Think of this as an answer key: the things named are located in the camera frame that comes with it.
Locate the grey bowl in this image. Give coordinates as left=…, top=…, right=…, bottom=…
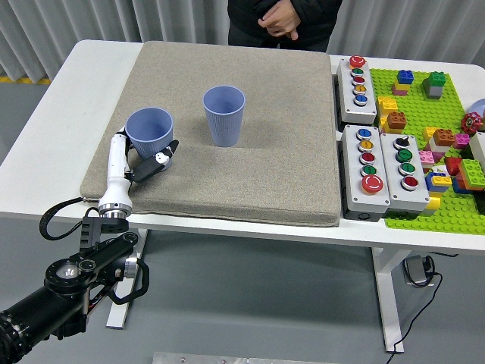
left=468, top=98, right=485, bottom=122

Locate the black floor cable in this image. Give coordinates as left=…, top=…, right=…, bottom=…
left=390, top=257, right=443, bottom=356

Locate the white pleated curtain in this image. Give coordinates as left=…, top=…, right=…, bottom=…
left=0, top=0, right=485, bottom=86

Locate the grey-brown fabric mat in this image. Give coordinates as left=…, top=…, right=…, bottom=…
left=80, top=40, right=341, bottom=228

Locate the grey four-button control box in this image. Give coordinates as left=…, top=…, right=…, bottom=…
left=379, top=132, right=431, bottom=220

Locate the red toy brick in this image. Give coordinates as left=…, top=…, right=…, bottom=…
left=443, top=156, right=464, bottom=175

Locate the blue ribbed plastic cup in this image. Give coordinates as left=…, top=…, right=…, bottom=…
left=125, top=107, right=174, bottom=171
left=202, top=86, right=246, bottom=148

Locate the green studded baseplate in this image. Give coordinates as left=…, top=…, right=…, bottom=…
left=369, top=67, right=485, bottom=235

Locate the person's right hand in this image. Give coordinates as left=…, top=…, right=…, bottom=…
left=258, top=14, right=283, bottom=38

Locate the white block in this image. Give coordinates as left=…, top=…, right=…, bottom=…
left=468, top=131, right=485, bottom=171

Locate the person's left hand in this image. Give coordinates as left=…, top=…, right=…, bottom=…
left=269, top=0, right=300, bottom=41

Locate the red valve wheel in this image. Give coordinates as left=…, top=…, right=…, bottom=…
left=461, top=112, right=483, bottom=134

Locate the orange toy brick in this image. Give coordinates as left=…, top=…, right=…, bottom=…
left=431, top=128, right=455, bottom=147
left=385, top=111, right=408, bottom=133

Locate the green toy brick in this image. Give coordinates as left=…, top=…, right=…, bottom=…
left=458, top=158, right=485, bottom=190
left=422, top=71, right=448, bottom=90

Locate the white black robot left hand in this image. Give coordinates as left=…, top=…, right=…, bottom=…
left=99, top=124, right=180, bottom=209

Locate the grey five-button control box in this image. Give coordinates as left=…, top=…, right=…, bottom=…
left=336, top=55, right=379, bottom=125
left=340, top=124, right=391, bottom=222

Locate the white toy brick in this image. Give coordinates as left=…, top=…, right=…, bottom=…
left=427, top=138, right=450, bottom=155

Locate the grey power adapter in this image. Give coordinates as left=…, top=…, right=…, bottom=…
left=402, top=256, right=435, bottom=287

